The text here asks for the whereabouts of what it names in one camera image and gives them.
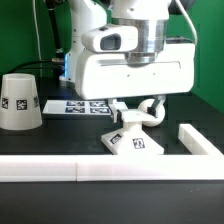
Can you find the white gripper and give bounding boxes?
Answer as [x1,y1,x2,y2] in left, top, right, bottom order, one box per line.
[75,43,195,123]

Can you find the white lamp base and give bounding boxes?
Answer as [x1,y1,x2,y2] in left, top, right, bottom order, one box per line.
[101,109,164,156]

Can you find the white lamp bulb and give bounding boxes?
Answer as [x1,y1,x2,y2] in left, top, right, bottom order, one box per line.
[138,99,165,127]

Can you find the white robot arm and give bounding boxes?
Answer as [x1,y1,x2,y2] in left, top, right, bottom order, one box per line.
[60,0,197,126]

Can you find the white lamp shade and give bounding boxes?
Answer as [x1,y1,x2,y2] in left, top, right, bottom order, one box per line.
[0,73,42,131]

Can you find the white marker plate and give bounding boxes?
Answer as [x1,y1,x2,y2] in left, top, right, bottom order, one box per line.
[42,99,132,117]

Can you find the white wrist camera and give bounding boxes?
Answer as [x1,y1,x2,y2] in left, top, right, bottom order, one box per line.
[81,24,138,53]

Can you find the white L-shaped fence wall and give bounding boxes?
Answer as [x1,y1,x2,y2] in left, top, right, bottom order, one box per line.
[0,124,224,182]

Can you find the black cable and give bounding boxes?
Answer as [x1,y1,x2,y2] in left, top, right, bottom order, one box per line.
[6,0,66,75]

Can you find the white cable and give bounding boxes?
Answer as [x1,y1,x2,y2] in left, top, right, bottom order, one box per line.
[173,0,199,46]

